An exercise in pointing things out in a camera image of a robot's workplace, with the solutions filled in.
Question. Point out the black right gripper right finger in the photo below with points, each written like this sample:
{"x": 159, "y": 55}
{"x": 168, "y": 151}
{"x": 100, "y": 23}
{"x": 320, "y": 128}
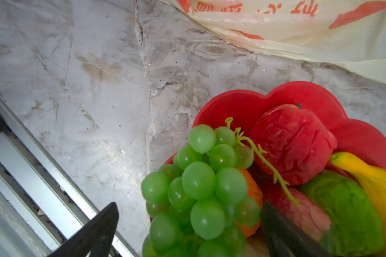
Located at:
{"x": 284, "y": 237}

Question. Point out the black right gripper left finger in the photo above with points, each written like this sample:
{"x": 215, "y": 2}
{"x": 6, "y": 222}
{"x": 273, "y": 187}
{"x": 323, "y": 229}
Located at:
{"x": 95, "y": 238}

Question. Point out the cream white toy fruit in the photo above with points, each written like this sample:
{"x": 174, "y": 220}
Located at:
{"x": 256, "y": 245}

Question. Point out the green wrinkled toy fruit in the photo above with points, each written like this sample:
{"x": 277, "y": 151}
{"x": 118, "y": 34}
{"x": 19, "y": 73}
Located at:
{"x": 356, "y": 228}

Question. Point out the green toy grape bunch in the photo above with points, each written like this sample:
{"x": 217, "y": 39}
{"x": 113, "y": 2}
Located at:
{"x": 201, "y": 203}

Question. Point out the red toy fruit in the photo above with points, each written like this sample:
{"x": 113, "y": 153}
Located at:
{"x": 298, "y": 144}

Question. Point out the yellow toy banana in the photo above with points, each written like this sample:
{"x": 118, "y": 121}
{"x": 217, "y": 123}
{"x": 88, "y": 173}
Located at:
{"x": 371, "y": 178}

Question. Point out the red flower-shaped plate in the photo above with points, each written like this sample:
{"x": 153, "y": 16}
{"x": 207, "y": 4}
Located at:
{"x": 246, "y": 107}

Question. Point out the yellow plastic fruit-print bag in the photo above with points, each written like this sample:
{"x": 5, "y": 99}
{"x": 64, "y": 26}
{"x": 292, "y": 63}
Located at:
{"x": 350, "y": 34}

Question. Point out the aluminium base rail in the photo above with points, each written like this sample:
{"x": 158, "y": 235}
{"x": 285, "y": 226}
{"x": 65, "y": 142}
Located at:
{"x": 62, "y": 159}

